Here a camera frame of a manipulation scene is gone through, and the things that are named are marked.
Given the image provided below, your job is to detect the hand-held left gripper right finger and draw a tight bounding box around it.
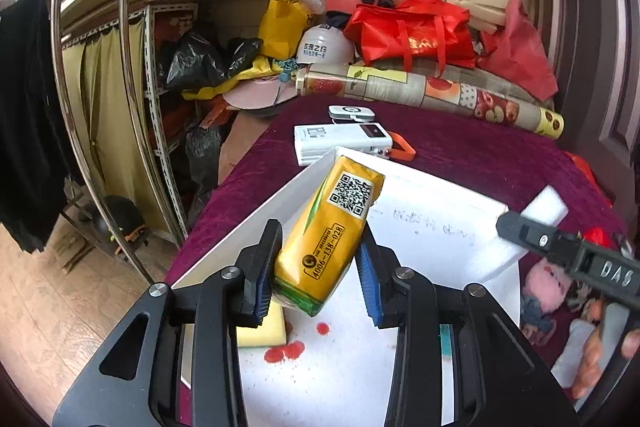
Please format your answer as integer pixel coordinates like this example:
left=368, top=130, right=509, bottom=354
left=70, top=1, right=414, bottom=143
left=354, top=222, right=581, bottom=427

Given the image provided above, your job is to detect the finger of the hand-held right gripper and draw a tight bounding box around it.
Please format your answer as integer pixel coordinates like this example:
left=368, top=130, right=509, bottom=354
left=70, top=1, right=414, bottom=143
left=495, top=209, right=586, bottom=269

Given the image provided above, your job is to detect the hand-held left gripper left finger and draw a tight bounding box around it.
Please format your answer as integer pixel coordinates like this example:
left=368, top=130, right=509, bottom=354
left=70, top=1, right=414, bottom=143
left=47, top=219, right=286, bottom=427

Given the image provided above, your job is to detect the yellow sponge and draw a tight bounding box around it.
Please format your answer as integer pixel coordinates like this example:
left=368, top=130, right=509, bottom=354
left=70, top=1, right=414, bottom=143
left=236, top=302, right=288, bottom=348

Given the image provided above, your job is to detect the white foam block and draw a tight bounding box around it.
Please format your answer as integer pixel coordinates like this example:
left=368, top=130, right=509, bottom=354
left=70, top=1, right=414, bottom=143
left=467, top=184, right=570, bottom=283

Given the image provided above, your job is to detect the pink plush toy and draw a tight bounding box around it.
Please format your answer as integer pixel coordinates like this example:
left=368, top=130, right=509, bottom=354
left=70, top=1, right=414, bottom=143
left=522, top=257, right=576, bottom=313

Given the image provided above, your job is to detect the white shallow box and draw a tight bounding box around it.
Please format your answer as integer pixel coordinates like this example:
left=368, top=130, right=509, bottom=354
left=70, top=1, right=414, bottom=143
left=167, top=146, right=523, bottom=427

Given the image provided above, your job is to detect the yellow tissue packet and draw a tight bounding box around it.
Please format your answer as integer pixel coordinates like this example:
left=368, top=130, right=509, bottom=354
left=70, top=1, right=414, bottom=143
left=272, top=155, right=387, bottom=318

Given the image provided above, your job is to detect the person's right hand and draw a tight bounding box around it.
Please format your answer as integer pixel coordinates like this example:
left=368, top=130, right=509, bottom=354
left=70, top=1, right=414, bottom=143
left=570, top=322, right=640, bottom=400

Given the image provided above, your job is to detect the purple velvet tablecloth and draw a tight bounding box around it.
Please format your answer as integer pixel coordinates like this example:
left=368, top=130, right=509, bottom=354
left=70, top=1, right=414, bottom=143
left=165, top=94, right=631, bottom=427

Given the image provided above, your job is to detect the white power bank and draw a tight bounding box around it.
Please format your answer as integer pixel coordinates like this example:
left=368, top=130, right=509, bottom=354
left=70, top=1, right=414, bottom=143
left=293, top=123, right=392, bottom=166

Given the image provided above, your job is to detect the small white clip device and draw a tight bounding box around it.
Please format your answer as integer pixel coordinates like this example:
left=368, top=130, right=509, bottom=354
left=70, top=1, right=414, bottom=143
left=328, top=105, right=376, bottom=124

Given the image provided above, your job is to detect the rolled fruit print mat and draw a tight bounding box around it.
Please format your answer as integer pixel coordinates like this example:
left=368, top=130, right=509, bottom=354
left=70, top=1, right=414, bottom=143
left=294, top=63, right=565, bottom=138

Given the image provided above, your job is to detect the red paper bag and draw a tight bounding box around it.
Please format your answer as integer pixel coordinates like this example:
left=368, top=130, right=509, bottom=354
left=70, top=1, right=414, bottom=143
left=480, top=0, right=558, bottom=100

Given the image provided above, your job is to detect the dark wooden door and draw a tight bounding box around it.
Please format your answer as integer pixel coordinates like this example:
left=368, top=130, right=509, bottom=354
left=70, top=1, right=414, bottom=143
left=530, top=0, right=640, bottom=208

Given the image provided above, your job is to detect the yellow plastic sheet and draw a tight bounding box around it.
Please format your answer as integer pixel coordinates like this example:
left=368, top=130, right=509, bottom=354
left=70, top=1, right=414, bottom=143
left=182, top=57, right=281, bottom=100

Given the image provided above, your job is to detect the red tote bag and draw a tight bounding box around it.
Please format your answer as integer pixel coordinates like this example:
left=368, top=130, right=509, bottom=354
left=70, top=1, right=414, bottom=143
left=344, top=0, right=476, bottom=70

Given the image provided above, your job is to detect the olive shelf curtain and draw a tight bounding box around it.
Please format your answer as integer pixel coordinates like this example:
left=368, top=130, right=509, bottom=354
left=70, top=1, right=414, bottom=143
left=62, top=19, right=173, bottom=233

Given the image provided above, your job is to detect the white helmet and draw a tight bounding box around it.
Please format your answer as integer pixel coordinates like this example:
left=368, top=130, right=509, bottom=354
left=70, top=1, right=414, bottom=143
left=296, top=24, right=356, bottom=65

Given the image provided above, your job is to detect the black plastic bag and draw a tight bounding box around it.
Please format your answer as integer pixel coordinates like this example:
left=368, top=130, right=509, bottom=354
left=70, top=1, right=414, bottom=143
left=165, top=32, right=263, bottom=90

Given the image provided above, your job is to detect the metal storage shelf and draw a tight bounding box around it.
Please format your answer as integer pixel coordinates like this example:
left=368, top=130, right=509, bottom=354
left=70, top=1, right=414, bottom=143
left=60, top=0, right=281, bottom=248

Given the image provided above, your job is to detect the yellow paper bag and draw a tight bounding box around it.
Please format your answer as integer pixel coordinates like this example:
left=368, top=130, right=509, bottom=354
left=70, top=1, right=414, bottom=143
left=257, top=0, right=313, bottom=60

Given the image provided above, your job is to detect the metal clothes rack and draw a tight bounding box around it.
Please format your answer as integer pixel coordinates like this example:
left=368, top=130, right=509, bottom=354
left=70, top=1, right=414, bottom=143
left=47, top=0, right=188, bottom=285

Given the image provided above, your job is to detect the black hanging garment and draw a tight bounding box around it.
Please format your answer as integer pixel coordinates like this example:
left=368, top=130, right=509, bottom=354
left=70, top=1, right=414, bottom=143
left=0, top=0, right=68, bottom=253

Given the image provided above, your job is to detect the orange strap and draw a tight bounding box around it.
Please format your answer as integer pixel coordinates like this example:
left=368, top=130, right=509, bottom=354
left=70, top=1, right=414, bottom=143
left=387, top=132, right=417, bottom=161

